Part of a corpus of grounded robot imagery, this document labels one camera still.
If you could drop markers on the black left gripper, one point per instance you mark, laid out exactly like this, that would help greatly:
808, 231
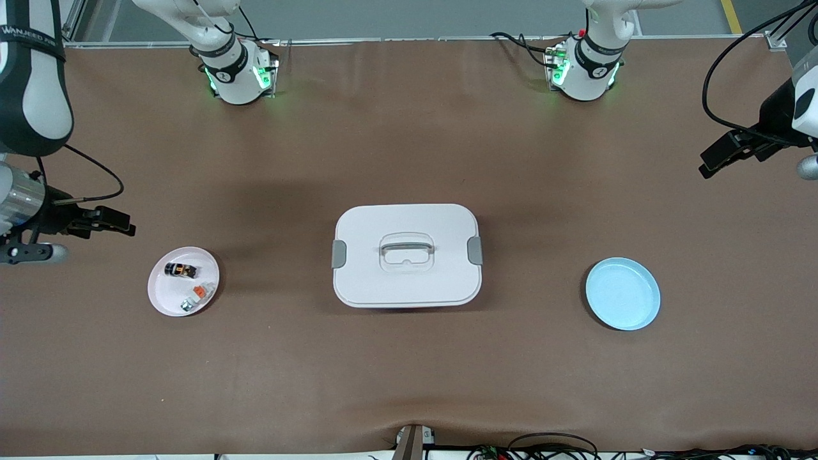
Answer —
774, 119

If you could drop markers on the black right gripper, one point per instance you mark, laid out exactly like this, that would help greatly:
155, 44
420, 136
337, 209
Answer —
56, 217

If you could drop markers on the black orange push-button switch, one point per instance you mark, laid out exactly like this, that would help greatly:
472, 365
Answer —
180, 269

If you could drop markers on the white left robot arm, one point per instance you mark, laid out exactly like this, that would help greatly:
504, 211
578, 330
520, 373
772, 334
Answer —
591, 76

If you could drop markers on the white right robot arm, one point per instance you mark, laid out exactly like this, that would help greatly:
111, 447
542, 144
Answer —
41, 96

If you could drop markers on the pink round plate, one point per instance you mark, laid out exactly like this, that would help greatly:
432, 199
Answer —
169, 297

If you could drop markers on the small silver component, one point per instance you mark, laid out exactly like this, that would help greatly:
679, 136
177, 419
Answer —
186, 305

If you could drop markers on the light blue round plate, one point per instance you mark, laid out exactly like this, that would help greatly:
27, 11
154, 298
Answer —
623, 294

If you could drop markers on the white lidded container box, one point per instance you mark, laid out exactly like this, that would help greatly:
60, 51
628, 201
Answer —
409, 281

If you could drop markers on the brown table cover mat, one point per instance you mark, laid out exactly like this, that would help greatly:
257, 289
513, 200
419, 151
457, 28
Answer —
409, 370

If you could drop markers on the aluminium frame post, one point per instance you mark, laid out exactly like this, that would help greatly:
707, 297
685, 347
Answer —
776, 38
73, 22

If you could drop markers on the small orange white switch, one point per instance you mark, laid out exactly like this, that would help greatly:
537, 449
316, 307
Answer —
200, 292

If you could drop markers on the grey table edge rail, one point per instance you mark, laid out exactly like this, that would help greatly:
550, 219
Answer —
383, 39

